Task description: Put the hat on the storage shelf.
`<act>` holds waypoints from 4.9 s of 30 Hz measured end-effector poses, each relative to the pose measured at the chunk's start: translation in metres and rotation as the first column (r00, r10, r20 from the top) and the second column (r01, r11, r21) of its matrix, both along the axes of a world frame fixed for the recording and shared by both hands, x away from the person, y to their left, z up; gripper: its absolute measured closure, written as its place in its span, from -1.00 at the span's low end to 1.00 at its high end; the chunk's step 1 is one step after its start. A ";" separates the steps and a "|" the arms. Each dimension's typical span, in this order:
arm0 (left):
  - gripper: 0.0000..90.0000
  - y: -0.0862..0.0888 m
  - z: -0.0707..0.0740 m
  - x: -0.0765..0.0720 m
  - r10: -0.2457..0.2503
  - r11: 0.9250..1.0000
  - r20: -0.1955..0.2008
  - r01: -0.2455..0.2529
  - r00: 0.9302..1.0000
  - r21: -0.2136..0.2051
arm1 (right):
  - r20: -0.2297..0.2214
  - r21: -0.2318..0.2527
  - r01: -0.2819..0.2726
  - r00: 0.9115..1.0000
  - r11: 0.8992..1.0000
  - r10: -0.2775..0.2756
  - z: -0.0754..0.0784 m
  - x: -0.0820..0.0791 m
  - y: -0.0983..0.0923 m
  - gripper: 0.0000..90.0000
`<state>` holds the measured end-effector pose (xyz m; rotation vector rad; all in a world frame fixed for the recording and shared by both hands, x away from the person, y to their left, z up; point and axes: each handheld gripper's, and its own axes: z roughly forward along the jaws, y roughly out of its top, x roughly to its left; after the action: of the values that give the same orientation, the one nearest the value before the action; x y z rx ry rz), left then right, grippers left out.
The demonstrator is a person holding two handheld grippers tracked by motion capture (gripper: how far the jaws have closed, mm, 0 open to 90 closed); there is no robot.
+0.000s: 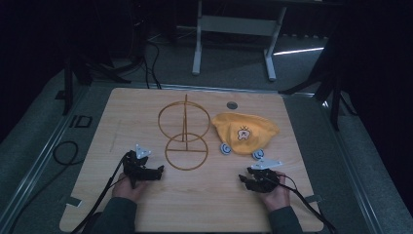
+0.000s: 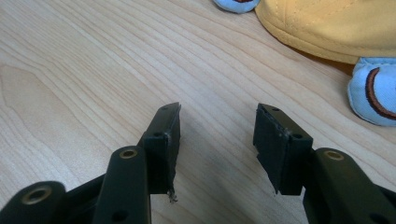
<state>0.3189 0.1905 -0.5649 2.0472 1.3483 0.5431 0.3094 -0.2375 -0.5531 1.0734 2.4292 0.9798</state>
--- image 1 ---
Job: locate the person's left hand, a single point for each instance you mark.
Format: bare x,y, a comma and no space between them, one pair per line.
128,191

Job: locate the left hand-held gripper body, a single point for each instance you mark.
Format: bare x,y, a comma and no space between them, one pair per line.
136,167

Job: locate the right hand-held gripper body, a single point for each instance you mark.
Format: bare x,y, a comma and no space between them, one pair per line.
266,177

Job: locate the person's right hand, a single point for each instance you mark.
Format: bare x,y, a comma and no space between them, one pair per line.
278,195

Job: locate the black tripod stand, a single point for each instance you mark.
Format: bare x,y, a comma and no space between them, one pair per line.
81,65
328,81

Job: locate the grey round table grommet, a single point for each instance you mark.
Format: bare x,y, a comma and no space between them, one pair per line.
232,105

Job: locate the black rectangular floor frame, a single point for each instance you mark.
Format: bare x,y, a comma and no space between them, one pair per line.
82,121

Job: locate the white metal desk frame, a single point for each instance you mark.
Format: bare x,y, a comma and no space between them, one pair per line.
237,27

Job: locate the grey tape piece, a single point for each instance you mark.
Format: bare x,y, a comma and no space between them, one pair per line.
313,198
74,201

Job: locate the yellow hat with cartoon print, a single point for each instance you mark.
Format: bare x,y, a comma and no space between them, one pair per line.
245,133

